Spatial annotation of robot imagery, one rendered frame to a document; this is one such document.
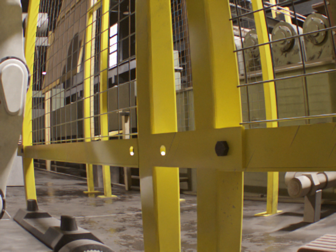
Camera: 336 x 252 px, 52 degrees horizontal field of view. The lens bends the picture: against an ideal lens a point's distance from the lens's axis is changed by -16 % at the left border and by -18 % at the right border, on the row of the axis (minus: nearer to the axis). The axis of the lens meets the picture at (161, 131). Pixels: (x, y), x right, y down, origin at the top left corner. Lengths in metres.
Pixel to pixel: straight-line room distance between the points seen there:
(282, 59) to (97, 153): 2.10
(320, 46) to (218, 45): 2.06
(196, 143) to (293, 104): 2.11
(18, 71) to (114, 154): 0.41
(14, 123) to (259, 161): 0.73
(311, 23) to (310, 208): 1.28
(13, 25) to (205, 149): 0.76
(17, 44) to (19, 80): 0.13
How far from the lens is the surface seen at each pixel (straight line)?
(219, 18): 0.56
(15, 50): 1.12
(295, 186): 1.76
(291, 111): 2.64
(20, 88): 1.05
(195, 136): 0.55
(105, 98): 3.44
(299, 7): 13.37
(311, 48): 2.62
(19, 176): 4.38
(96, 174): 4.34
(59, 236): 0.97
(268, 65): 2.21
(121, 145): 0.75
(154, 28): 0.69
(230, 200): 0.54
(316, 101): 2.50
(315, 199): 1.87
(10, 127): 1.05
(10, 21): 1.13
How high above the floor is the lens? 0.42
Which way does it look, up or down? 2 degrees up
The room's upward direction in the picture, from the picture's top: 2 degrees counter-clockwise
